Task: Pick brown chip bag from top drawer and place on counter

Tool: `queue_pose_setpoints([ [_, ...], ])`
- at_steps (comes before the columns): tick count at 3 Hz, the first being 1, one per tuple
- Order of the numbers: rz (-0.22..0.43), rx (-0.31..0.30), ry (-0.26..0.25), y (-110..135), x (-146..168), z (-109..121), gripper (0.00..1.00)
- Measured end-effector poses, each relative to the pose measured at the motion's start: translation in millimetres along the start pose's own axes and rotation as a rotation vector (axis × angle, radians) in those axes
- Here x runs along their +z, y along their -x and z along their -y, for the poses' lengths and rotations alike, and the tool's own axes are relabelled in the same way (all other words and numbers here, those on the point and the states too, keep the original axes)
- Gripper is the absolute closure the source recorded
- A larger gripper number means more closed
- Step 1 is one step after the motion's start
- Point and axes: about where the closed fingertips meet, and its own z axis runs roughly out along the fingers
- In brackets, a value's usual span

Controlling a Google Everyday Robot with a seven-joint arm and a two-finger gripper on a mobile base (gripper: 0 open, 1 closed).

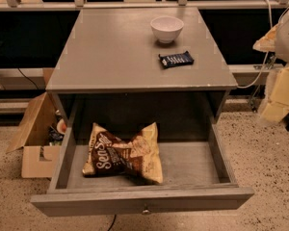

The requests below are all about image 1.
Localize items inside cardboard box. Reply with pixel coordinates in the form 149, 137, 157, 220
48, 111, 66, 146

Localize black wall cable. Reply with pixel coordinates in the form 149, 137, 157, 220
16, 67, 40, 90

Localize cardboard box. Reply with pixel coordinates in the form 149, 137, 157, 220
6, 91, 61, 178

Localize white bowl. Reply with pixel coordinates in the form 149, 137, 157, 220
150, 16, 184, 43

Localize white cable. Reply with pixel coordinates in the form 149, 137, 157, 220
236, 0, 289, 90

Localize dark blue candy bar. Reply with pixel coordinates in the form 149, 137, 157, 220
158, 51, 195, 68

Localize yellow foam block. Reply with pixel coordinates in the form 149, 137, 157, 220
258, 63, 289, 123

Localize grey wooden cabinet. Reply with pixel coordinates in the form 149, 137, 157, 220
47, 8, 236, 141

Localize brown chip bag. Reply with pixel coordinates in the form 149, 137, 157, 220
82, 123, 163, 184

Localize grey open drawer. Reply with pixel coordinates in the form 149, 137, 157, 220
30, 106, 255, 218

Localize black floor cable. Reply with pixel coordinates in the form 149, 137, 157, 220
107, 214, 118, 231

